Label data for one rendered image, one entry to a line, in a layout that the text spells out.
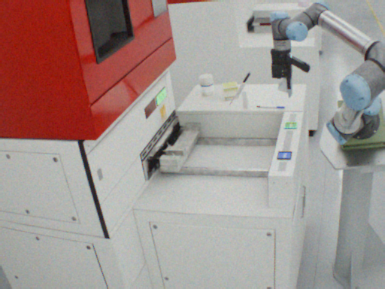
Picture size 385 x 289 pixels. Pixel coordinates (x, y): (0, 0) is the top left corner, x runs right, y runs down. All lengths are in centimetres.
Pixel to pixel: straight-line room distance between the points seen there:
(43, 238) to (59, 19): 93
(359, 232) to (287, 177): 84
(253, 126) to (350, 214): 67
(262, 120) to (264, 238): 65
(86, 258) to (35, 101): 67
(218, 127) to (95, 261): 89
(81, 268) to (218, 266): 56
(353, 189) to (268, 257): 62
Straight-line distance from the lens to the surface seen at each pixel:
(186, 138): 214
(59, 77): 142
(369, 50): 156
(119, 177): 170
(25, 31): 144
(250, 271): 185
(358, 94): 144
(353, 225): 232
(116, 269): 178
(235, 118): 216
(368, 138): 207
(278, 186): 164
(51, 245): 188
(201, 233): 177
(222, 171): 191
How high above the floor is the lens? 182
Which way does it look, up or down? 24 degrees down
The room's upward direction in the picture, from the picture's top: 10 degrees counter-clockwise
